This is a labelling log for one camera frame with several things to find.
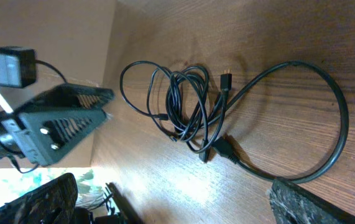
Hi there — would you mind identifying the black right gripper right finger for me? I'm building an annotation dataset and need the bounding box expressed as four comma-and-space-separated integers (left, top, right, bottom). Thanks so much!
267, 179, 355, 224

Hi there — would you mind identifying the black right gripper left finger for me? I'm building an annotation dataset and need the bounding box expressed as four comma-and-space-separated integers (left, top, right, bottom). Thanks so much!
0, 173, 78, 224

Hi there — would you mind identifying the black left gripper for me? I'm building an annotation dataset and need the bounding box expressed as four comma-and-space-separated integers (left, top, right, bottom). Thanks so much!
0, 83, 114, 173

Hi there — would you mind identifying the thick black HDMI cable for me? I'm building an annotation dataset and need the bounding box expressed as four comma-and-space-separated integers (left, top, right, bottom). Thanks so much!
208, 60, 350, 185

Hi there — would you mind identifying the thin black cable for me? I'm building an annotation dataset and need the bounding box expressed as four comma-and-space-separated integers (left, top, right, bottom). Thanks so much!
119, 60, 233, 164

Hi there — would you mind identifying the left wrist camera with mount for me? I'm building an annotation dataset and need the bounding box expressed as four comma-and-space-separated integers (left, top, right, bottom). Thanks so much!
0, 46, 37, 113

